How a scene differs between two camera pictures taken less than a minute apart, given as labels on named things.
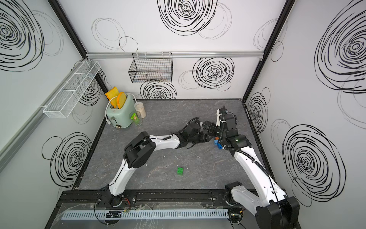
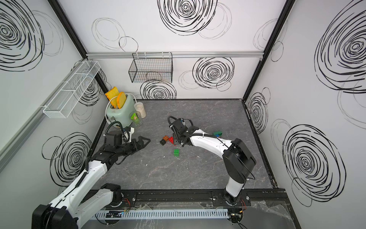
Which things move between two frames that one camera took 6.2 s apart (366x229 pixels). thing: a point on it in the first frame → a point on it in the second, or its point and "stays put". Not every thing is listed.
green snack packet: (135, 117) stays put
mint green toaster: (119, 118) stays put
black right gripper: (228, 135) → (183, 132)
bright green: (180, 171) → (176, 152)
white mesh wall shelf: (64, 103) stays put
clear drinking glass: (136, 118) stays put
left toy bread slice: (112, 93) stays put
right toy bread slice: (121, 98) stays put
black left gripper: (204, 139) → (141, 145)
